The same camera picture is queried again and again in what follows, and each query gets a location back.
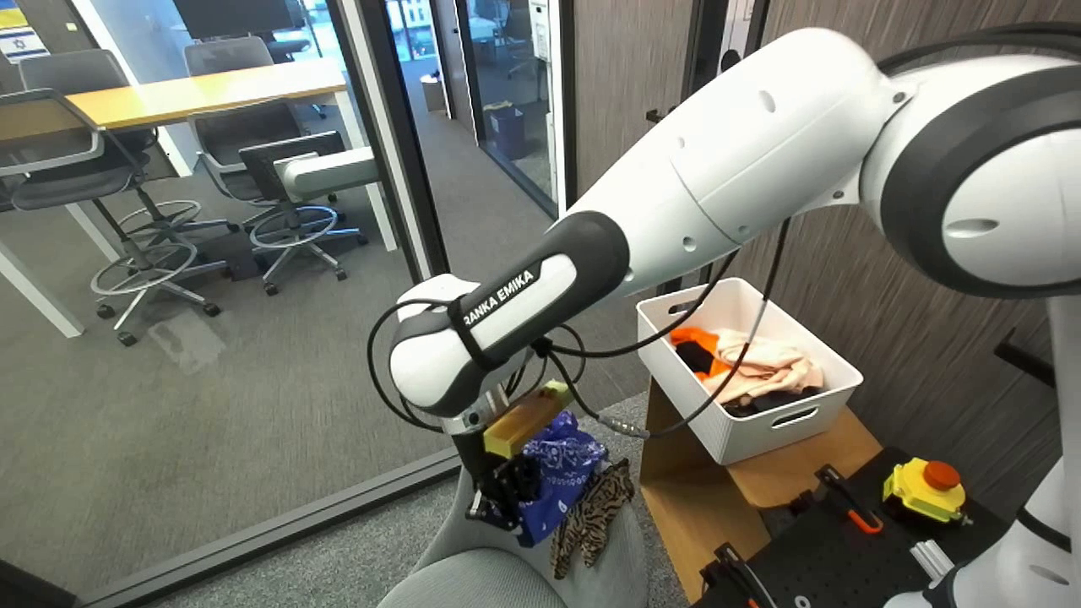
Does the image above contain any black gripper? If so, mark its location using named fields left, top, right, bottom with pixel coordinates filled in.
left=461, top=437, right=541, bottom=531

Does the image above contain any blue patterned bandana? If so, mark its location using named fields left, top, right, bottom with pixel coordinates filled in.
left=520, top=412, right=608, bottom=547

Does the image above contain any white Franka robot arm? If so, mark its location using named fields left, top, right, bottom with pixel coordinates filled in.
left=389, top=23, right=1081, bottom=608

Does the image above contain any grey upholstered chair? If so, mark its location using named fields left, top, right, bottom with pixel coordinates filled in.
left=379, top=477, right=650, bottom=608

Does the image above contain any orange cloth in basket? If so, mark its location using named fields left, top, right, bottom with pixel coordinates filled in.
left=670, top=323, right=716, bottom=362

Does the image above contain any beige cloth in basket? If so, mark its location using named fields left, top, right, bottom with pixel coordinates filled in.
left=702, top=330, right=828, bottom=402

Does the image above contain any white plastic basket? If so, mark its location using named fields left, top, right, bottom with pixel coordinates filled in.
left=634, top=278, right=863, bottom=463

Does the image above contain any leopard print cloth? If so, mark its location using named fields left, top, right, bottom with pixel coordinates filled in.
left=550, top=463, right=634, bottom=578

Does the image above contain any cardboard box stand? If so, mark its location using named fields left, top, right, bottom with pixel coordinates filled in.
left=637, top=408, right=882, bottom=604

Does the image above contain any black clamp bottom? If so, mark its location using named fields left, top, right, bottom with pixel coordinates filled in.
left=695, top=544, right=777, bottom=608

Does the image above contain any black orange clamp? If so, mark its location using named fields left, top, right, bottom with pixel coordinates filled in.
left=815, top=467, right=885, bottom=538

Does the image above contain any black table mat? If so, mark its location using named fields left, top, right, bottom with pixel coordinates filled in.
left=744, top=446, right=1005, bottom=608

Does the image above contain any grey office stool right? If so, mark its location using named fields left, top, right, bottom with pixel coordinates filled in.
left=183, top=34, right=380, bottom=300

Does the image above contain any grey office stool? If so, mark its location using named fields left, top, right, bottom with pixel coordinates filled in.
left=183, top=34, right=380, bottom=300
left=0, top=49, right=220, bottom=348

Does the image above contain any yellow emergency stop button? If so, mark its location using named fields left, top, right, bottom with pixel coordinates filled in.
left=882, top=456, right=966, bottom=522

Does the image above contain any grey office stool left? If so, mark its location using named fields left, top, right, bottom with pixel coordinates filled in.
left=0, top=49, right=220, bottom=348

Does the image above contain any wooden top office table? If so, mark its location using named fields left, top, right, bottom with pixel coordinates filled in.
left=0, top=61, right=399, bottom=342

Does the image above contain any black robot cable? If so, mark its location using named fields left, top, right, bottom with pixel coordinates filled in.
left=364, top=215, right=795, bottom=443

